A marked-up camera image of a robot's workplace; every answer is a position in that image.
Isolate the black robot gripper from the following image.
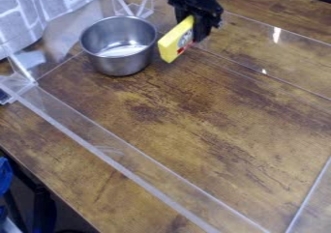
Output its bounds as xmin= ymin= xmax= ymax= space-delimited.
xmin=168 ymin=0 xmax=224 ymax=43

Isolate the yellow butter block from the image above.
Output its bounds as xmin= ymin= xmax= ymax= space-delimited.
xmin=157 ymin=15 xmax=193 ymax=63

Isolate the stainless steel bowl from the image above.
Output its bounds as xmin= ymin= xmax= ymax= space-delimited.
xmin=78 ymin=15 xmax=157 ymax=76

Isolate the grey white patterned cloth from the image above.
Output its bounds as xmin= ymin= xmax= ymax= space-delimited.
xmin=0 ymin=0 xmax=93 ymax=60

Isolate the blue object at edge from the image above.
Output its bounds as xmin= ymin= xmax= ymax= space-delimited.
xmin=0 ymin=157 xmax=13 ymax=196

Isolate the clear acrylic corner bracket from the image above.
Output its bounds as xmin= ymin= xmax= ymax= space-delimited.
xmin=110 ymin=0 xmax=154 ymax=19

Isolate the clear acrylic barrier wall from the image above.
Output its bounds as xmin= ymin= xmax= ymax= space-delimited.
xmin=0 ymin=43 xmax=269 ymax=233

